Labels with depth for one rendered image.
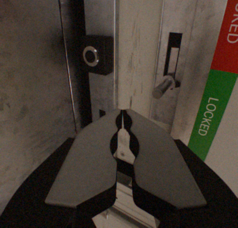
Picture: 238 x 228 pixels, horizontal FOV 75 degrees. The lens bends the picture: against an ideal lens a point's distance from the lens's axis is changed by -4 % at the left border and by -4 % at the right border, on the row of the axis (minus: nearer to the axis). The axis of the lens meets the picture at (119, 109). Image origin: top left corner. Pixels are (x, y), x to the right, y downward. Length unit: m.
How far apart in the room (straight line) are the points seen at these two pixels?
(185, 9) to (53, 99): 0.24
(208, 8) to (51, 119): 0.28
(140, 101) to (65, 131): 0.16
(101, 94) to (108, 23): 0.13
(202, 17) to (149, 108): 0.16
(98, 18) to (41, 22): 0.09
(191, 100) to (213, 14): 0.10
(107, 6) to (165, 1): 0.08
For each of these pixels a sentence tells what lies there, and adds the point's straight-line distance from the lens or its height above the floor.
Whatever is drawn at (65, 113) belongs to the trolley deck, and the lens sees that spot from 0.33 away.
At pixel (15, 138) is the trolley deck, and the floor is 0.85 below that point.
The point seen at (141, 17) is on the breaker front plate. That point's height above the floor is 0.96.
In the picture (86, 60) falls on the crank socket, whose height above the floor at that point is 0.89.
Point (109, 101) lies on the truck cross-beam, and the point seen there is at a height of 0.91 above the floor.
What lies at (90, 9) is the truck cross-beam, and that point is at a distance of 0.30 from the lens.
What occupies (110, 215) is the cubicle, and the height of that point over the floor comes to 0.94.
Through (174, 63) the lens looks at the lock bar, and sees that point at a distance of 0.27.
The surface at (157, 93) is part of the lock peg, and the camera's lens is 0.21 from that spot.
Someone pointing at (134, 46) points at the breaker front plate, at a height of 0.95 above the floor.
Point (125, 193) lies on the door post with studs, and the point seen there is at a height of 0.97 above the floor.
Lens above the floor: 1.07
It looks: 26 degrees down
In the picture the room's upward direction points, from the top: 107 degrees clockwise
